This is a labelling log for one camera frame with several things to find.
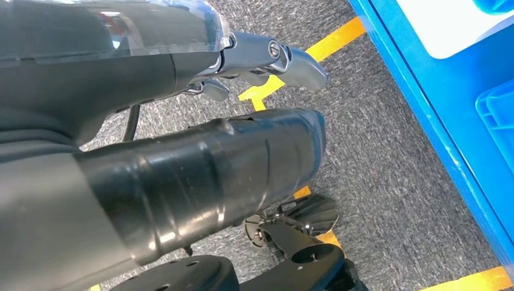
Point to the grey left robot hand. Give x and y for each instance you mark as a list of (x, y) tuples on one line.
[(100, 80)]

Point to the blue metal shelf rack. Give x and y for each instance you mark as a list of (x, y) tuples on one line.
[(441, 100)]

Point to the black grey robot leg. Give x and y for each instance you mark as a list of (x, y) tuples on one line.
[(180, 180)]

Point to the black robot foot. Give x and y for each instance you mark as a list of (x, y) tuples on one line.
[(301, 261)]

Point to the white plastic bin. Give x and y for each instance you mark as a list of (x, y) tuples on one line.
[(441, 28)]

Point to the blue plastic bin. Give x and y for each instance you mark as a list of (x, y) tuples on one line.
[(498, 5), (500, 128)]

